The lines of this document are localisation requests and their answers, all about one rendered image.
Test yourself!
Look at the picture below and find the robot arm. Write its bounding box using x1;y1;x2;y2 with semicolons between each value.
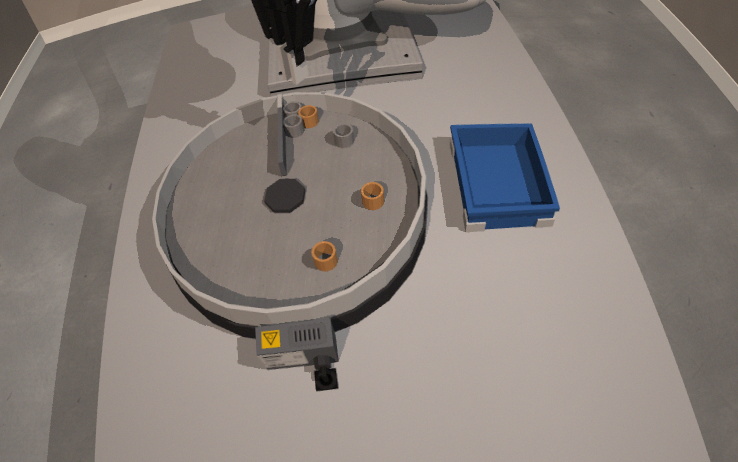
304;0;486;61

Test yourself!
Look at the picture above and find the bronze bushing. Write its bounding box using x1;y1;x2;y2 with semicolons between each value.
298;105;319;128
361;182;384;210
312;241;338;271

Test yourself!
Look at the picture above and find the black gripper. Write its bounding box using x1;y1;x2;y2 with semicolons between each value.
251;0;317;85

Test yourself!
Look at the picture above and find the blue plastic crate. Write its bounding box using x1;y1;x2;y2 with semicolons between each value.
450;124;560;232

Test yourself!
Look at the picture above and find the grey metal bushing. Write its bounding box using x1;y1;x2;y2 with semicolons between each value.
283;101;302;118
333;123;354;148
283;114;304;138

